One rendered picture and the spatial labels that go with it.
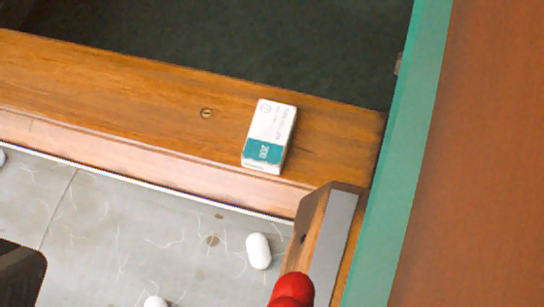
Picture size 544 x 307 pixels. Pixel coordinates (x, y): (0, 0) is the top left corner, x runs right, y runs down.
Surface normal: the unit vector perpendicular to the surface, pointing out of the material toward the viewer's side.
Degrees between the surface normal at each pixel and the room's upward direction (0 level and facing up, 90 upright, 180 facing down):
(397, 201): 0
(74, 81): 0
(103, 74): 0
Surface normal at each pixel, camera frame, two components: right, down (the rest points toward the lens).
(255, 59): 0.00, -0.43
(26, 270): 0.96, 0.24
